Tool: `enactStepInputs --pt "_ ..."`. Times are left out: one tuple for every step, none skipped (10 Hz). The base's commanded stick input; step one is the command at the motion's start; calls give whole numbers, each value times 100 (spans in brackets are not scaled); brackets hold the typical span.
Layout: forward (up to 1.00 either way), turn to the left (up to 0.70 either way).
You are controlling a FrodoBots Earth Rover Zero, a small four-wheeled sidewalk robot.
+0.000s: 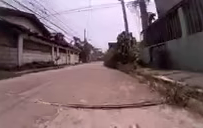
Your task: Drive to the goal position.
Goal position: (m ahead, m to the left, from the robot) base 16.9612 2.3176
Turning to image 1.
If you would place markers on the trees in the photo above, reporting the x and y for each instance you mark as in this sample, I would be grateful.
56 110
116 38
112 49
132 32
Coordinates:
85 50

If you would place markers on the pale concrete road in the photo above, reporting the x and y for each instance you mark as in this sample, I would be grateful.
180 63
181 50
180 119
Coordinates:
89 83

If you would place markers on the green bush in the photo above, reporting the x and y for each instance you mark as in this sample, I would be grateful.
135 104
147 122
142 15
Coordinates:
124 50

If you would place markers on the utility pole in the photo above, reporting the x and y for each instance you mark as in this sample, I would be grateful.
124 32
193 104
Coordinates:
124 16

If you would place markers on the palm tree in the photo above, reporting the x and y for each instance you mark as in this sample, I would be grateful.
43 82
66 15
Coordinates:
143 13

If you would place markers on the raised concrete kerb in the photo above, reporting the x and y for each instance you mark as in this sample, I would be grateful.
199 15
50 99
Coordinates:
175 87

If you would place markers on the dirt verge strip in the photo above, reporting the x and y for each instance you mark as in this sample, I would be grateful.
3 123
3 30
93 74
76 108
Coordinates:
19 71

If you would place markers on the concrete pavement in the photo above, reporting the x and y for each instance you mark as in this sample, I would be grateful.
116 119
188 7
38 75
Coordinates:
192 79

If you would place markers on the low building with grey wall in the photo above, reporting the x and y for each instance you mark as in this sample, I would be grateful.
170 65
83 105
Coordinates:
29 50

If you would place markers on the building with dark railing wall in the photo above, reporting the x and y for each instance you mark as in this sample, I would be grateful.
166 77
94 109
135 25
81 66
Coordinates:
185 43

